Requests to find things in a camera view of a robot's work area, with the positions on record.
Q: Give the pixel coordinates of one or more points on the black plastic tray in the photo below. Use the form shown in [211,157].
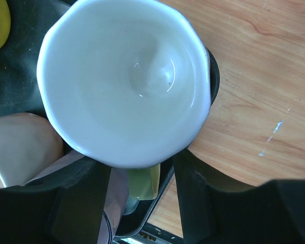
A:
[19,90]

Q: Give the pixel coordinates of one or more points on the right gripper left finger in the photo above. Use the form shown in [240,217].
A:
[63,207]

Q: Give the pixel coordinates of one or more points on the pale green octagonal mug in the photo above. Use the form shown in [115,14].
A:
[126,83]

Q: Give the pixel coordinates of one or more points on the purple mug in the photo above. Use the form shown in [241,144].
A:
[116,197]

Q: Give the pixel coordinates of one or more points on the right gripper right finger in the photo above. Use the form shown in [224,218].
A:
[215,208]

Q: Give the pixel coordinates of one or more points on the pink mug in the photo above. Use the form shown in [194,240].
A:
[28,145]

